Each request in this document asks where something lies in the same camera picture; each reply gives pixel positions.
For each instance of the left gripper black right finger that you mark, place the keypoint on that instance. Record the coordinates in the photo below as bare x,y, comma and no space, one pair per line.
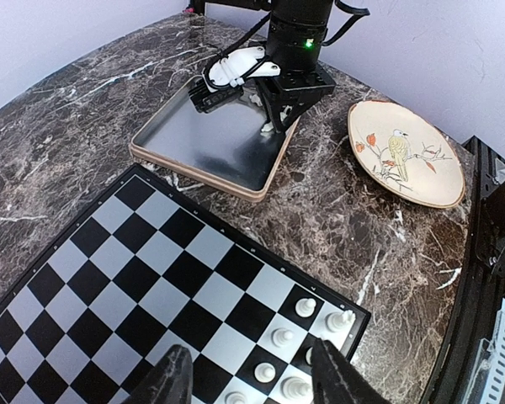
335,380

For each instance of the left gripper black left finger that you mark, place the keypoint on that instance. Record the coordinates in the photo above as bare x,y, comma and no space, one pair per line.
169,382

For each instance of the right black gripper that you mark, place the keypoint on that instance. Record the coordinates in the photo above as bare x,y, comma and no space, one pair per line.
285,98

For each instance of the white chess pawn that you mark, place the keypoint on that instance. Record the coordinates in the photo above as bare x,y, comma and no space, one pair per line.
264,372
295,388
236,397
305,307
282,336

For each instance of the white chess rook corner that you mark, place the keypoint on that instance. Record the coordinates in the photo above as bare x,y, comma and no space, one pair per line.
340,321

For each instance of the black grey chess board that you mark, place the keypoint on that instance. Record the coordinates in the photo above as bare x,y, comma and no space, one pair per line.
144,268

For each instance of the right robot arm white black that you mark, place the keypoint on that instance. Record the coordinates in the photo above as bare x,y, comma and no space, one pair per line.
280,54

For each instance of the metal tray with wooden rim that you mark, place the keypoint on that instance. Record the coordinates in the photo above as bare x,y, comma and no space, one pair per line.
225,149

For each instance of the oval bird pattern coaster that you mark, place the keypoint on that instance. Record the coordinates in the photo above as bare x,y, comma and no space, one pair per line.
405,154

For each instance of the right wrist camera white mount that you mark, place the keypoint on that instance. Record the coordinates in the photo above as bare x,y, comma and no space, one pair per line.
222,80

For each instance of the white slotted cable duct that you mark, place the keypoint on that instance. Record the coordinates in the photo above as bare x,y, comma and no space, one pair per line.
488,381

